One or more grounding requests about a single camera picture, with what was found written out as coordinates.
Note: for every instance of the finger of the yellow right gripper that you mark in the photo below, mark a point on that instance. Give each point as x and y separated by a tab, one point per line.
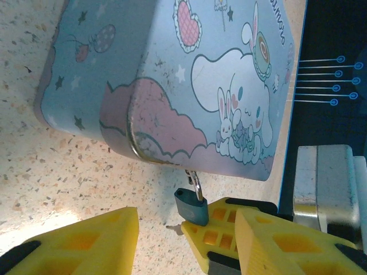
198	237
220	203

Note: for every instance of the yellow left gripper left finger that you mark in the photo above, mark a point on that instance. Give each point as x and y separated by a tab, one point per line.
71	252

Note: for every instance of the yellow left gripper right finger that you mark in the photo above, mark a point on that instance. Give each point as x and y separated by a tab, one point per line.
292	252

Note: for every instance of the small teal padlock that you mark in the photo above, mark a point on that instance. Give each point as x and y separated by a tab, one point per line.
192	209

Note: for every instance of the blue cartoon tin box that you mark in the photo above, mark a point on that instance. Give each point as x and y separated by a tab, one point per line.
229	86

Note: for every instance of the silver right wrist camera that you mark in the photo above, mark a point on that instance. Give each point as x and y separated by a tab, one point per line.
327	194

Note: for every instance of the white right camera bracket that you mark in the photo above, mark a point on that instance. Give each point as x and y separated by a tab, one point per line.
362	183

